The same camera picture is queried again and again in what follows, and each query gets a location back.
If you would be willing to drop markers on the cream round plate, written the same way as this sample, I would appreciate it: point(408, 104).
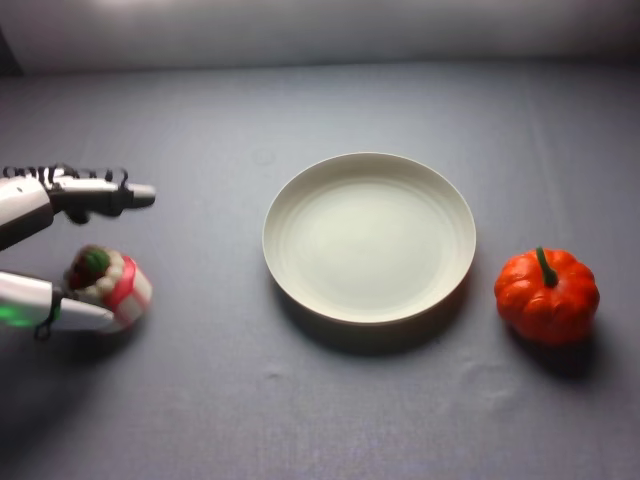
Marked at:
point(370, 240)

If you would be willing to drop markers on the orange toy pumpkin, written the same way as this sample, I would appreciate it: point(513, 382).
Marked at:
point(545, 305)

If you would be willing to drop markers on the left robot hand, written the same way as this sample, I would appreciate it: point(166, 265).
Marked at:
point(20, 205)

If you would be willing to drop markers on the grey table cloth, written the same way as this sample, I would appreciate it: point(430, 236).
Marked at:
point(320, 410)

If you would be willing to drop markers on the toy cake with strawberry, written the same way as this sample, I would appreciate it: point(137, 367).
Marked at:
point(125, 290)

